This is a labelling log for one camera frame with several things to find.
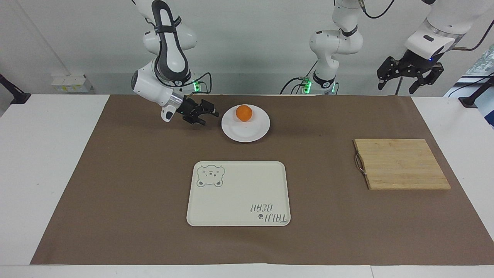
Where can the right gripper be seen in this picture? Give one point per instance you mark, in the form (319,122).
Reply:
(186,107)

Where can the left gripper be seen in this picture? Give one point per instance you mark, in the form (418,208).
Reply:
(422,61)

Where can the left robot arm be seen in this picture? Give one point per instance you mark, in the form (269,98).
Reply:
(334,42)

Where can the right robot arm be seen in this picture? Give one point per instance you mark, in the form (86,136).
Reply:
(170,46)

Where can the white round plate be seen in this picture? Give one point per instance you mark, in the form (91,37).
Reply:
(247,129)

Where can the orange fruit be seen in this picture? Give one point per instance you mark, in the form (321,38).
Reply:
(244,113)

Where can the black stand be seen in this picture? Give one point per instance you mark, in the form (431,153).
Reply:
(13,94)
(476,96)

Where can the cream tray with bear print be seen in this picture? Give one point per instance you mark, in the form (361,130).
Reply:
(239,193)

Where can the bamboo cutting board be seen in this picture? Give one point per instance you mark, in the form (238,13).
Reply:
(403,164)

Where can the white wall socket box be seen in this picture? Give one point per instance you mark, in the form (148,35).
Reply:
(71,83)

